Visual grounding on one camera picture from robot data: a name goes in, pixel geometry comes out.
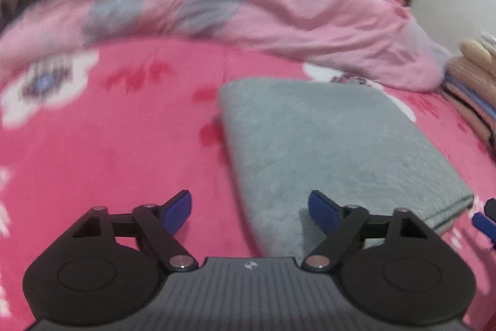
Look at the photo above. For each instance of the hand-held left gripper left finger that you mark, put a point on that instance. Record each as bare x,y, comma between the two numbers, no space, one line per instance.
180,209

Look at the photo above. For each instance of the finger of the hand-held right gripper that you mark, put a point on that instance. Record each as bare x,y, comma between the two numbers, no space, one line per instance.
486,226
492,209

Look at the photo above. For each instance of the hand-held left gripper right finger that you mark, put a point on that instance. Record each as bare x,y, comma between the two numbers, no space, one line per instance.
321,209

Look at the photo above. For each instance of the grey pants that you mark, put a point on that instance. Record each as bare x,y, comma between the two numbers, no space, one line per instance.
310,145

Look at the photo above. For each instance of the stack of folded clothes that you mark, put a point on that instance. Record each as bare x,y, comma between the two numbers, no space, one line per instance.
472,94

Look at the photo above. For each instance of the pink floral blanket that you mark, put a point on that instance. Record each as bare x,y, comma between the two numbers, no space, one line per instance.
116,141

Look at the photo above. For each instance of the pink patterned quilt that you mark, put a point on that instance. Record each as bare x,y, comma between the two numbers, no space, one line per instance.
310,5

